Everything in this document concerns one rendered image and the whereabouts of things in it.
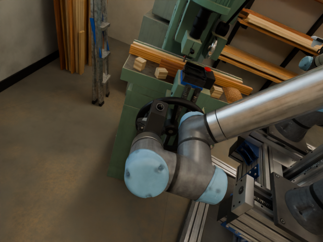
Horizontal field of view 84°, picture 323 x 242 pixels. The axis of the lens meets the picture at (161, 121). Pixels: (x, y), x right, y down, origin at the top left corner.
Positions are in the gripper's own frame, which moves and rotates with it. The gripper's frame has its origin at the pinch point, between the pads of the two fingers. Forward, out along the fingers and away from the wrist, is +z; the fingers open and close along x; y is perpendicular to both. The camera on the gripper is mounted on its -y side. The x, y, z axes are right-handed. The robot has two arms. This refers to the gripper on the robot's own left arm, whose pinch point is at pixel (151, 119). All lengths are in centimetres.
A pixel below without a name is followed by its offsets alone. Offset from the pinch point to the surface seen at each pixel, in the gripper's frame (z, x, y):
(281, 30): 180, 129, -126
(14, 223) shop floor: 26, -48, 86
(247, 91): 34, 45, -25
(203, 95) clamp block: 9.3, 16.8, -14.1
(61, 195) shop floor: 43, -34, 76
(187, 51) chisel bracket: 24.1, 6.5, -29.9
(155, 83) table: 20.4, -2.3, -11.7
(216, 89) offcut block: 20.0, 24.2, -19.0
